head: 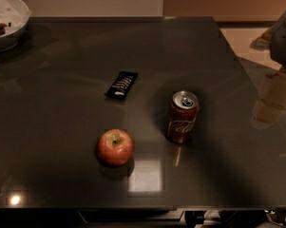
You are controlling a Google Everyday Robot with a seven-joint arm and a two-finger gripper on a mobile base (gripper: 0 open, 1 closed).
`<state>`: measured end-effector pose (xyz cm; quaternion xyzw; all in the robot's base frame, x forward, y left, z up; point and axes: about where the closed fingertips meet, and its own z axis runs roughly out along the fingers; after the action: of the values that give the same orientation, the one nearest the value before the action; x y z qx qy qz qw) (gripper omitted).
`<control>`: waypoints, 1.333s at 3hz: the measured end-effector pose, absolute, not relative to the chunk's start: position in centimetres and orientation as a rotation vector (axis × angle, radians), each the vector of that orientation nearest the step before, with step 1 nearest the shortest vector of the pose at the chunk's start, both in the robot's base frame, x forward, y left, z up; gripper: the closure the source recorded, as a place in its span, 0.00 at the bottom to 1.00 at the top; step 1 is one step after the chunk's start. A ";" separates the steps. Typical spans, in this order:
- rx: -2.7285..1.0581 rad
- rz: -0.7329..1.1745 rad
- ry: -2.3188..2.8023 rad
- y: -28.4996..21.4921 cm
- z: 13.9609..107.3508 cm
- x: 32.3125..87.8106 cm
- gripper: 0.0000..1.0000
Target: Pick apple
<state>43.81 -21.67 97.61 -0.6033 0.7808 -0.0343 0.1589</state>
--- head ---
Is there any red cola can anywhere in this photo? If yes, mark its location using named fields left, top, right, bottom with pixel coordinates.
left=165, top=90, right=200, bottom=144

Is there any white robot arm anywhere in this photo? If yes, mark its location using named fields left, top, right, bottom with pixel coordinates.
left=251, top=10, right=286, bottom=129

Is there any red apple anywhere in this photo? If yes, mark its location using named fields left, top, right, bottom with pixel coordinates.
left=97, top=129, right=134, bottom=166

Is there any white bowl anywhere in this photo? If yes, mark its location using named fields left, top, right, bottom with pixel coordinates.
left=0, top=0, right=31, bottom=51

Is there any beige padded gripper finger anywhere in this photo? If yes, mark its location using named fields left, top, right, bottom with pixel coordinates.
left=251, top=66, right=286, bottom=128

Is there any black snack bar wrapper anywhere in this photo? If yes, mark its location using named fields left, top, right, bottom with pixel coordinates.
left=105, top=71, right=138, bottom=100

